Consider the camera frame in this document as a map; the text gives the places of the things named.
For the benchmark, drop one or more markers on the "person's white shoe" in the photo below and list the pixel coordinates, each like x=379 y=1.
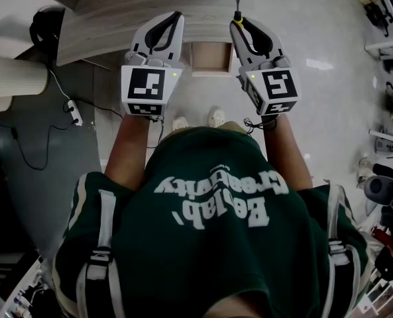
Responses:
x=179 y=123
x=215 y=116

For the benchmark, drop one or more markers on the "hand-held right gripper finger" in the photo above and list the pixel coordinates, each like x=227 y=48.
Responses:
x=275 y=43
x=239 y=46

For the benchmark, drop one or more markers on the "pinkish wooden drawer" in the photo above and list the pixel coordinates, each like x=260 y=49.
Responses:
x=211 y=56

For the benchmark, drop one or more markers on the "white office desk frame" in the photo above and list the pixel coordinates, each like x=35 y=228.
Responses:
x=390 y=18

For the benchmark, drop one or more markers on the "cluttered white shelf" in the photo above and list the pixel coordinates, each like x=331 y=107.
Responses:
x=24 y=293

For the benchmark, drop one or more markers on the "white power strip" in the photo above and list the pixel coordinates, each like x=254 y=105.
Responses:
x=75 y=113

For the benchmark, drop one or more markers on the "person's left forearm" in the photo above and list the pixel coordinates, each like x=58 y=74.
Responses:
x=128 y=154

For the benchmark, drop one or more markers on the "dark green printed t-shirt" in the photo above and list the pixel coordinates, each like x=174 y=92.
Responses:
x=209 y=243

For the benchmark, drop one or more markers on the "person's right white shoe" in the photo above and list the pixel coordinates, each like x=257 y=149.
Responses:
x=215 y=116

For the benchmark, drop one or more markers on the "grey wooden desk with shelves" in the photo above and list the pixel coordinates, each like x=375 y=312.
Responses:
x=110 y=28

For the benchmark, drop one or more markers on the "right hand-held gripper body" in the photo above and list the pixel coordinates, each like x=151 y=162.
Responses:
x=279 y=84

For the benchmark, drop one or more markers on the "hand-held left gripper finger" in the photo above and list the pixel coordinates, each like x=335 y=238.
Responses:
x=179 y=38
x=141 y=33

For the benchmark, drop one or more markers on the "person's left white shoe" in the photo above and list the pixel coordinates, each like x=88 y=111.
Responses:
x=179 y=123

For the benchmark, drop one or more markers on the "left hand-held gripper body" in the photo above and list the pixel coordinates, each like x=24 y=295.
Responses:
x=146 y=84

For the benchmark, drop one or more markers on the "person's right forearm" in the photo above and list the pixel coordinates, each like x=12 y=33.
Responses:
x=285 y=154

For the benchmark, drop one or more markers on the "black grey robot equipment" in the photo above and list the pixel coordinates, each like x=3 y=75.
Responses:
x=385 y=190

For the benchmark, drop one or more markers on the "khaki shorts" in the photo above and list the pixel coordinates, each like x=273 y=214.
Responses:
x=231 y=125

